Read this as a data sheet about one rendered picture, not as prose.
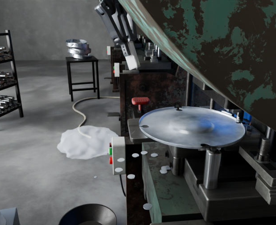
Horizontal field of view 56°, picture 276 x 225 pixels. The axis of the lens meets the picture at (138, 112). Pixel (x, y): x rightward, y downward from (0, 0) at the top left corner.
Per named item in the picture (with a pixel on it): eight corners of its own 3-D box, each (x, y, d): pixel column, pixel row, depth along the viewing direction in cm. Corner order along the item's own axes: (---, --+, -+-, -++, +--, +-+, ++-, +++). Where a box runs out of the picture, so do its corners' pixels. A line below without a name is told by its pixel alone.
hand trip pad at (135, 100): (132, 119, 103) (132, 101, 101) (131, 114, 109) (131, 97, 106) (150, 118, 104) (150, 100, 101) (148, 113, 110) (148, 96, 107)
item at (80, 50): (70, 102, 351) (65, 41, 324) (68, 93, 391) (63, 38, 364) (100, 99, 362) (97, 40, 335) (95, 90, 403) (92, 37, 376)
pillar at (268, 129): (265, 152, 68) (275, 101, 63) (261, 148, 70) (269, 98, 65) (273, 152, 68) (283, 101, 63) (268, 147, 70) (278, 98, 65)
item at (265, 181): (269, 205, 53) (278, 160, 50) (232, 162, 69) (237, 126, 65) (296, 202, 54) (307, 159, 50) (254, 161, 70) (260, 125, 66)
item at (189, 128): (219, 107, 88) (219, 105, 88) (267, 146, 61) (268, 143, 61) (135, 110, 86) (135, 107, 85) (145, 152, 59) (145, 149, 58)
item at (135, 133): (131, 182, 70) (130, 137, 65) (127, 156, 83) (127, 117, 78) (221, 177, 72) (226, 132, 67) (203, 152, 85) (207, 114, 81)
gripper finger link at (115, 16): (117, -3, 65) (113, -3, 64) (130, 41, 66) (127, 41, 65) (106, 3, 67) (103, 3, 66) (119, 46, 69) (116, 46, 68)
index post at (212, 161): (206, 189, 58) (210, 151, 55) (201, 181, 61) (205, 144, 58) (218, 189, 58) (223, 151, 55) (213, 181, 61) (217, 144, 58)
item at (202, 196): (204, 222, 57) (207, 200, 55) (164, 135, 99) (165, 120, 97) (332, 212, 60) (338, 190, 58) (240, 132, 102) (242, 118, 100)
